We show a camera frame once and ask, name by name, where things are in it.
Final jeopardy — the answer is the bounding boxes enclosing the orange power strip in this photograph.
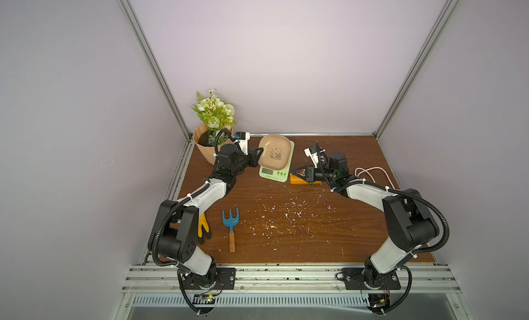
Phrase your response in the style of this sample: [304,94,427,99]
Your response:
[289,174,321,185]

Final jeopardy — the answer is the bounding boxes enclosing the green electronic kitchen scale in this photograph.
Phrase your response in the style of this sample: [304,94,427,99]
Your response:
[259,141,294,182]

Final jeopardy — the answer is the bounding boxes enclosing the beige panda scale bowl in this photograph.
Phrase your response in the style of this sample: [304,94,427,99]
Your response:
[258,135,293,171]

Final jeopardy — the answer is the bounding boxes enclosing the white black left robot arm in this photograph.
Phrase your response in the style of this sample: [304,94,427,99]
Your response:
[147,129,263,284]

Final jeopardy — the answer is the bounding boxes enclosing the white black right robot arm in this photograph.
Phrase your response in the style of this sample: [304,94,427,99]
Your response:
[290,143,450,289]

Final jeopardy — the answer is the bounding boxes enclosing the beige flower pot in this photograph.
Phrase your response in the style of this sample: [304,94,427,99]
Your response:
[193,123,232,165]

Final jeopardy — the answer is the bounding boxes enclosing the green white artificial flowers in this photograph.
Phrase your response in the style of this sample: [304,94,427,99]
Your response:
[192,89,237,147]

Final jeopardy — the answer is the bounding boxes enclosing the right controller circuit board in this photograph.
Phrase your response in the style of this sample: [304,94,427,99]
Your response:
[367,294,391,315]

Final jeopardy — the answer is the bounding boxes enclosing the controller circuit board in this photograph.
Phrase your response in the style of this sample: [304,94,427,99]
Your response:
[367,294,391,315]
[192,294,216,308]

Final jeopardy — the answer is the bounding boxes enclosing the left controller circuit board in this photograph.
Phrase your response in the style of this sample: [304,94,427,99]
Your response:
[192,294,216,308]

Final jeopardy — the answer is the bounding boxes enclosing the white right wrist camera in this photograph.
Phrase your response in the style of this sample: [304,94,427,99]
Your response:
[304,146,328,168]

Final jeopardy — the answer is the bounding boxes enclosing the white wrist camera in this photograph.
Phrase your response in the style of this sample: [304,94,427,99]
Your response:
[234,131,251,156]
[304,146,328,168]

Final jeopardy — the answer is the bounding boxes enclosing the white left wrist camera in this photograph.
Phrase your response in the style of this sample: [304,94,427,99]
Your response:
[234,131,251,156]

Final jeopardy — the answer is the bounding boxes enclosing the white power strip cord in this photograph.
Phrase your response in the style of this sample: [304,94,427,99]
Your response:
[354,166,395,189]

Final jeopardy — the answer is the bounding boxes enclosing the blue garden fork wooden handle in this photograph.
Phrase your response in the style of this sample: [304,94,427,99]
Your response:
[222,208,240,253]

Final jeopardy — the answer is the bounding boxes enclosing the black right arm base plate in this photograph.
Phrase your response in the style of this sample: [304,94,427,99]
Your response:
[336,268,402,291]

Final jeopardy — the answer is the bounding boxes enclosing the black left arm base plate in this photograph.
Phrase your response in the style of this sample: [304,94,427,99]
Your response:
[182,267,236,291]

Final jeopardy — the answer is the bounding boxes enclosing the aluminium front rail frame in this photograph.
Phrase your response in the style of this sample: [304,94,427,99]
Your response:
[121,263,461,294]

